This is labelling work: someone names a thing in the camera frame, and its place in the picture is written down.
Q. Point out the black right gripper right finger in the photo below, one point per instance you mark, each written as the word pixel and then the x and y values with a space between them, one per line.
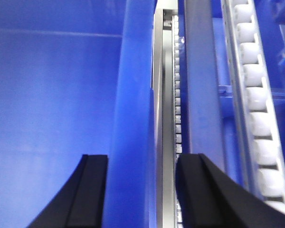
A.
pixel 211 199

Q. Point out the narrow roller track with guide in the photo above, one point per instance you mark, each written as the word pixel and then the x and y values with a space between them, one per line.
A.
pixel 167 115

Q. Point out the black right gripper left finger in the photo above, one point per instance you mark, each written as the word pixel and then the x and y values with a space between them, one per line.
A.
pixel 80 202

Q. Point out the dark blue neighbouring bin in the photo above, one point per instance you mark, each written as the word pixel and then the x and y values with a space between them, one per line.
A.
pixel 211 120

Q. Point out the light blue plastic bin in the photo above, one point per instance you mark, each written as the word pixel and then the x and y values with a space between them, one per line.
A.
pixel 75 78

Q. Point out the white roller track right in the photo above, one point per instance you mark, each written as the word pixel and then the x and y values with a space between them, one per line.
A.
pixel 259 139

